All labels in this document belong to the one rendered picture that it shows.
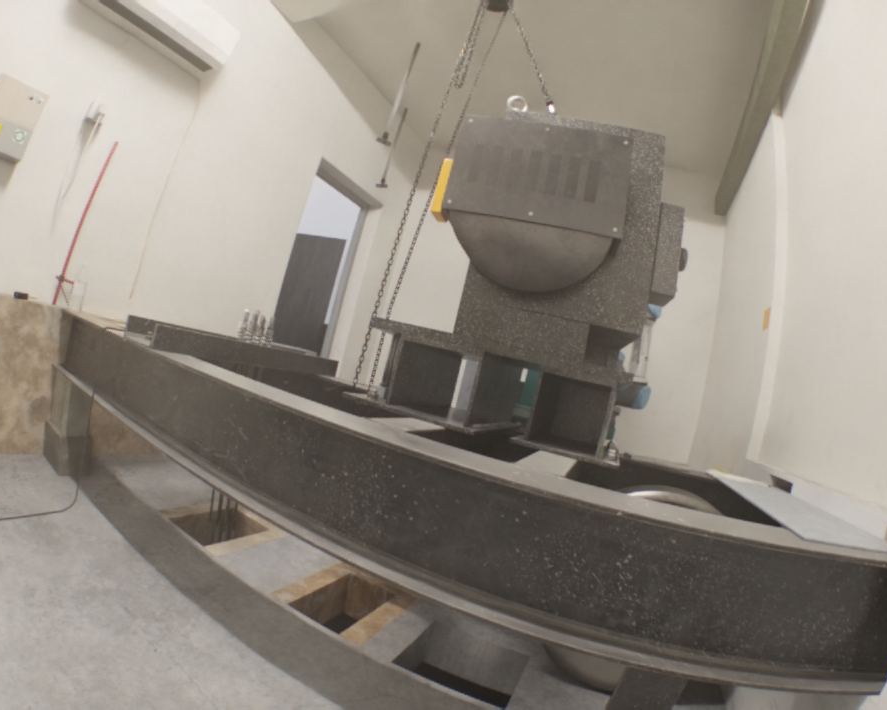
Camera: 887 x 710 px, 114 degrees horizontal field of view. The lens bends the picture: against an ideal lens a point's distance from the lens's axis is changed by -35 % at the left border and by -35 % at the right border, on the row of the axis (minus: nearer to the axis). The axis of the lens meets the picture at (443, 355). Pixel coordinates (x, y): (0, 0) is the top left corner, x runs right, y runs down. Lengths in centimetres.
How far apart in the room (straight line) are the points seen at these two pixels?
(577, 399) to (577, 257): 60
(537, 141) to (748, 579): 107
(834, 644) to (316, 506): 105
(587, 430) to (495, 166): 89
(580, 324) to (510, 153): 48
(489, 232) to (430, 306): 282
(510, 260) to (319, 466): 64
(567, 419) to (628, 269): 58
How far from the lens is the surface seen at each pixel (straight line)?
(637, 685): 88
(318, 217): 1073
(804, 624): 90
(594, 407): 153
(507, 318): 117
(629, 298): 120
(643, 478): 153
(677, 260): 126
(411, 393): 132
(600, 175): 116
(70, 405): 201
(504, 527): 78
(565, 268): 107
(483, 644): 151
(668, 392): 349
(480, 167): 118
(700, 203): 392
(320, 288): 871
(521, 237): 110
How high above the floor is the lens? 80
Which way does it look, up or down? 2 degrees up
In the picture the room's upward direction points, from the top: 14 degrees clockwise
